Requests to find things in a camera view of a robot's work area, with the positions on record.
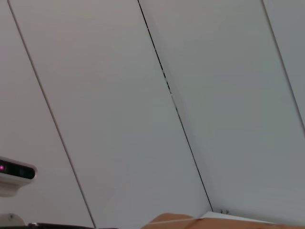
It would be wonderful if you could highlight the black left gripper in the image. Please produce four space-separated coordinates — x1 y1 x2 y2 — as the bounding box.
28 221 96 229

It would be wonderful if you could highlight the brown cardboard box with straps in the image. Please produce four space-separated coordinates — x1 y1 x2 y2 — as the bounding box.
140 212 305 229

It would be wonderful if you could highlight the white round mount plate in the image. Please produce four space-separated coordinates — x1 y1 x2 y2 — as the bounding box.
0 213 26 226

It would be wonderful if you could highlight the white depth camera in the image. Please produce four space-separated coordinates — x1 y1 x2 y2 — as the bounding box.
0 156 38 198

